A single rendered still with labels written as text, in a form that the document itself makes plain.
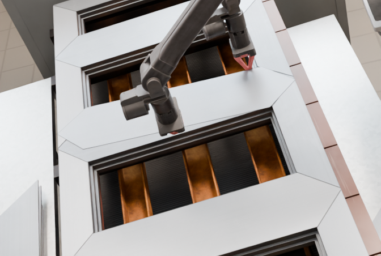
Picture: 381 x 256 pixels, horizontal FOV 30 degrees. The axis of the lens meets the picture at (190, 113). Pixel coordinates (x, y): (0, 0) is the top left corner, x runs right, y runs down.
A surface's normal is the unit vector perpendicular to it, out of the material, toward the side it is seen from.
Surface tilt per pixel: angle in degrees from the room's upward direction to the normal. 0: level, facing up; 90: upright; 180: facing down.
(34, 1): 90
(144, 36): 0
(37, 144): 0
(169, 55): 74
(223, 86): 0
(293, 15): 90
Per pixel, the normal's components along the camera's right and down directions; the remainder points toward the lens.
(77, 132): -0.25, -0.69
